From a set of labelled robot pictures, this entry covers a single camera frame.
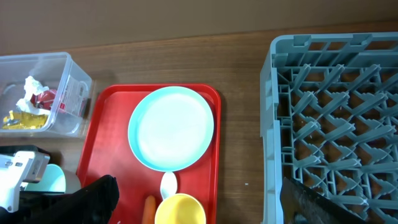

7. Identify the clear plastic bin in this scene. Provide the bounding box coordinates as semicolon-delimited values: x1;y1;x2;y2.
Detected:
1;52;92;138

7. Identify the light blue plate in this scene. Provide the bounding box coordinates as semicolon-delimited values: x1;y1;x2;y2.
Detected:
127;86;215;172

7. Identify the yellow cup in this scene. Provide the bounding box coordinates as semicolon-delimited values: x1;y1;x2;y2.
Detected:
154;194;206;224

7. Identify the red foil wrapper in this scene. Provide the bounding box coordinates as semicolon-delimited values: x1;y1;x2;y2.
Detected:
30;89;57;110

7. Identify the green bowl with rice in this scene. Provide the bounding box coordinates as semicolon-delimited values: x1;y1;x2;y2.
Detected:
24;164;81;195

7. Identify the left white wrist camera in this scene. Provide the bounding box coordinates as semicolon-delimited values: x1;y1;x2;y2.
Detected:
1;151;50;213

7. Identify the grey dishwasher rack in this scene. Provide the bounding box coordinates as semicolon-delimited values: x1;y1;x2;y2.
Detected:
260;32;397;223

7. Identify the red serving tray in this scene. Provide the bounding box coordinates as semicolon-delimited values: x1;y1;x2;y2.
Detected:
76;83;221;223

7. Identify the orange carrot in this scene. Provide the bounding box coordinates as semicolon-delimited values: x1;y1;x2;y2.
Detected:
141;195;156;224

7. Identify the white tissue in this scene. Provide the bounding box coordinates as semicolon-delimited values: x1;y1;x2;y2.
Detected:
16;76;50;115

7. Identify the yellow foil wrapper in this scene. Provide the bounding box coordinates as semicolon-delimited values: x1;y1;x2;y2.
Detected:
2;111;48;129

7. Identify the white plastic spoon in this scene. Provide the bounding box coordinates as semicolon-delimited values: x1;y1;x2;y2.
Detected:
160;172;178;200

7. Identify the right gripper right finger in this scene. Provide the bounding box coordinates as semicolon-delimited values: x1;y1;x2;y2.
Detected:
280;177;366;224

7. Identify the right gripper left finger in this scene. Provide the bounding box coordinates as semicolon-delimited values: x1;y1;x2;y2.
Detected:
1;175;119;224

